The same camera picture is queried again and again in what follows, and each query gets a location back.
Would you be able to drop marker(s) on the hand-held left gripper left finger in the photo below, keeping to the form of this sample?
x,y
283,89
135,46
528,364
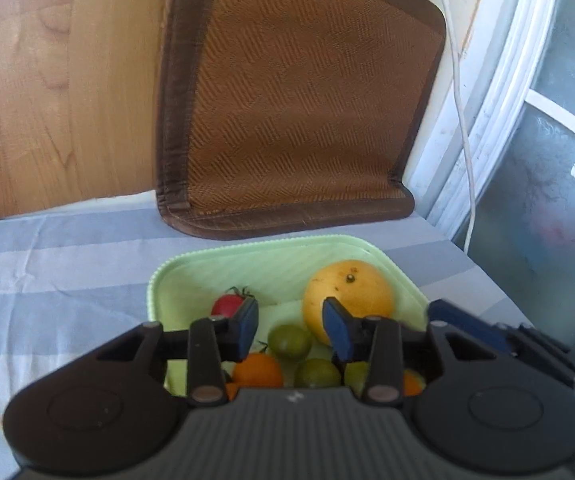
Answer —
x,y
247,327

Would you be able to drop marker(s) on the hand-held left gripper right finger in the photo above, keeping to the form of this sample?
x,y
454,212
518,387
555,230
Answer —
x,y
337,330

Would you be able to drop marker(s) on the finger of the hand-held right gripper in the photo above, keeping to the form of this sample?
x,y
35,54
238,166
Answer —
x,y
467,322

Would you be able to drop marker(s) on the large yellow grapefruit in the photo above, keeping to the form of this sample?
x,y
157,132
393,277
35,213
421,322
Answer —
x,y
352,290

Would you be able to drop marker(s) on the light green plastic basket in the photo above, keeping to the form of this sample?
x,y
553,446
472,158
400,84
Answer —
x,y
267,275

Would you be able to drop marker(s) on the orange mandarin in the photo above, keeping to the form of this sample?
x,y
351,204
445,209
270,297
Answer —
x,y
231,391

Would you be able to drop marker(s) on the white framed frosted window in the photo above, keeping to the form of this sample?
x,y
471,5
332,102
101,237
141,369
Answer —
x,y
552,160

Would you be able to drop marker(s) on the striped blue white bedsheet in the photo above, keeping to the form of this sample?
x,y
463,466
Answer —
x,y
57,270

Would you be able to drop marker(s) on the brown woven seat mat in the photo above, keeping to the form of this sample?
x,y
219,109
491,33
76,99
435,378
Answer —
x,y
297,100

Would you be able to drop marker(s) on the wood pattern board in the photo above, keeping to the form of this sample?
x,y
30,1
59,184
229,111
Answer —
x,y
42,85

